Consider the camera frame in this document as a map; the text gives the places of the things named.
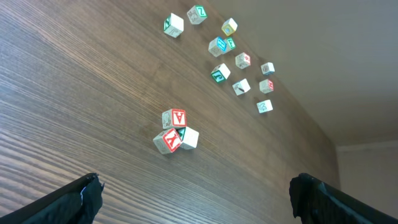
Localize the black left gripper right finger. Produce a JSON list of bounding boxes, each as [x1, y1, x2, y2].
[[289, 173, 397, 224]]

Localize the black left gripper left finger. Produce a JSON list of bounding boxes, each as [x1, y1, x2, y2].
[[1, 173, 104, 224]]

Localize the red letter Y block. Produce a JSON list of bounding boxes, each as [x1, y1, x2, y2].
[[153, 128, 182, 154]]

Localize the red letter A block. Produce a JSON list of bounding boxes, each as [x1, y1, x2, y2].
[[162, 108, 187, 129]]

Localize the plain Z wooden block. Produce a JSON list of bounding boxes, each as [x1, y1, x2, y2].
[[177, 126, 199, 150]]

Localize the bird picture wooden block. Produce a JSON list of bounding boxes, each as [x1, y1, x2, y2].
[[256, 100, 273, 114]]

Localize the red letter M block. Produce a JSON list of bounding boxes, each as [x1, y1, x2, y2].
[[259, 79, 274, 94]]

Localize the hammer picture wooden block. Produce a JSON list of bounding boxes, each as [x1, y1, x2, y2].
[[233, 78, 251, 96]]

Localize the blue side wooden block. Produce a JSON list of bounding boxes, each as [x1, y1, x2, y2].
[[261, 62, 275, 75]]

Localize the red number 9 block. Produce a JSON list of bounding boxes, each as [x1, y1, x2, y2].
[[235, 52, 251, 69]]

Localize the green J side block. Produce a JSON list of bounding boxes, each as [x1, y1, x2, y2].
[[211, 63, 231, 83]]

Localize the blue letter H block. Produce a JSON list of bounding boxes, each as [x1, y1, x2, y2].
[[208, 37, 227, 57]]

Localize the yellow wooden block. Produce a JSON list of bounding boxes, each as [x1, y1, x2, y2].
[[221, 17, 238, 36]]

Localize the plain pale wooden block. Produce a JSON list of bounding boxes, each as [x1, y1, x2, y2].
[[164, 13, 184, 38]]

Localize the green letter Z block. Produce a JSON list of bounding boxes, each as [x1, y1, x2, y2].
[[187, 5, 208, 25]]

